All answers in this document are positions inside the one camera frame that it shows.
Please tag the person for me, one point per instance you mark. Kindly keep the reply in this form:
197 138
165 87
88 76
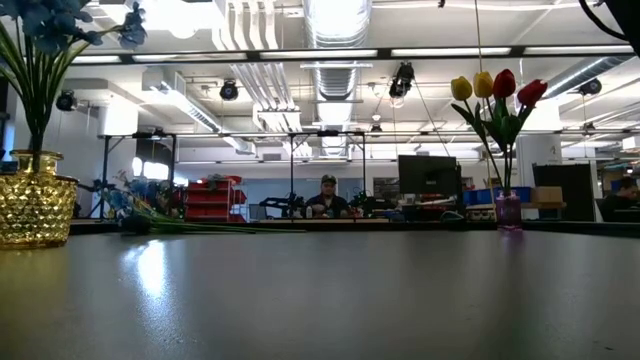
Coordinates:
327 202
620 202

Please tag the overhead light bar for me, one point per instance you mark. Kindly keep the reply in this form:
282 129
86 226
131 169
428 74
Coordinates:
320 53

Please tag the gold textured glass vase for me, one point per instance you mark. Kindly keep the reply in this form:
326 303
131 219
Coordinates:
35 210

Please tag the black computer monitor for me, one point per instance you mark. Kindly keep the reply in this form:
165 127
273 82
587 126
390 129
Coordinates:
429 175

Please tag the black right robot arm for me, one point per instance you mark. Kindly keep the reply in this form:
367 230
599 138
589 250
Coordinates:
629 20

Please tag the black ceiling camera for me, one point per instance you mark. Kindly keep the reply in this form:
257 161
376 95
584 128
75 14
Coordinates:
591 87
66 101
402 80
229 91

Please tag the blue artificial flower stem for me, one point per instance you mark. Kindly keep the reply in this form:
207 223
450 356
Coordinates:
165 227
132 27
45 30

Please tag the black metal rig frame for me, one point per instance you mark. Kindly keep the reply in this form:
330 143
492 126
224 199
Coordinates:
105 170
292 170

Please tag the red bin shelf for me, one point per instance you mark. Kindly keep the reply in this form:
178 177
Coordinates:
212 200

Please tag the white column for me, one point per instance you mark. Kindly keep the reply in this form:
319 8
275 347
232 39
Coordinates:
537 160

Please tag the purple glass vase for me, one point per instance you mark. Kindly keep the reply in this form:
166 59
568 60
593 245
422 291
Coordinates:
509 210

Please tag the blue storage bins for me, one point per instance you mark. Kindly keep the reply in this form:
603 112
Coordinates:
480 196

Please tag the cardboard box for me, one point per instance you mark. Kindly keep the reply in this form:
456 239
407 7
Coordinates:
546 194

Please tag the red artificial tulip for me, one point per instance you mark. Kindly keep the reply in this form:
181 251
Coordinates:
504 83
531 92

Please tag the black panel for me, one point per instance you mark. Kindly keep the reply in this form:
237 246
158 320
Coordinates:
575 190

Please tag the black background robot arm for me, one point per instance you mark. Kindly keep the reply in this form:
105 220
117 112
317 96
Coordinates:
280 202

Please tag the silver ventilation duct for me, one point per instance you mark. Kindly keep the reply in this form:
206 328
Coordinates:
337 75

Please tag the yellow artificial tulip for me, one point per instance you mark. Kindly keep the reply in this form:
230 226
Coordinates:
483 84
461 88

